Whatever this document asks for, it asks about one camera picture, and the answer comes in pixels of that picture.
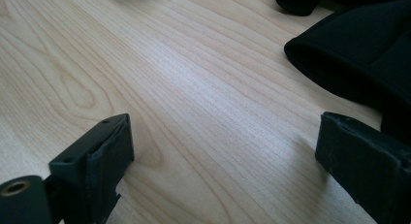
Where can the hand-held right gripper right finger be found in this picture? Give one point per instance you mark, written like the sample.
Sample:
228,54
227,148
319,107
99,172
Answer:
371,166

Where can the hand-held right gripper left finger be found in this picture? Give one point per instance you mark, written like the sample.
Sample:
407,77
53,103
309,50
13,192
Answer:
97,166

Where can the black cloth garment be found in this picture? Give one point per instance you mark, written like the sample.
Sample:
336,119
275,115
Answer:
365,49

